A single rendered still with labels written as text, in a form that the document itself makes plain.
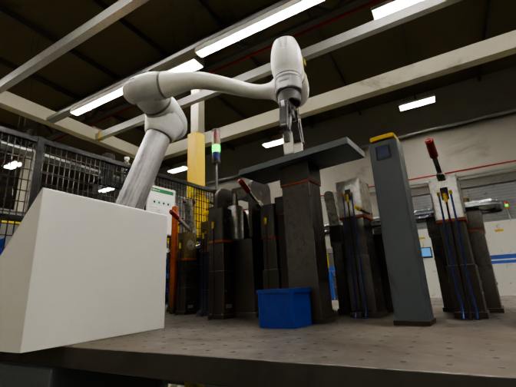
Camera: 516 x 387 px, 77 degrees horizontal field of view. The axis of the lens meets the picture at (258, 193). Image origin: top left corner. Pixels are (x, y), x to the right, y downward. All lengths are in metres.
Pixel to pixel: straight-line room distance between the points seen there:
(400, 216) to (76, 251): 0.75
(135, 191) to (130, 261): 0.42
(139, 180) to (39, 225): 0.56
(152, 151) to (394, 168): 0.89
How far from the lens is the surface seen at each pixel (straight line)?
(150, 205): 2.14
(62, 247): 0.82
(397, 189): 0.86
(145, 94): 1.35
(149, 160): 1.33
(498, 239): 9.21
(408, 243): 0.83
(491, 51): 4.99
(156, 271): 0.98
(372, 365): 0.46
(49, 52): 4.39
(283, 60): 1.14
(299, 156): 0.95
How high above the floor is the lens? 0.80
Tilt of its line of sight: 16 degrees up
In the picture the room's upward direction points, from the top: 3 degrees counter-clockwise
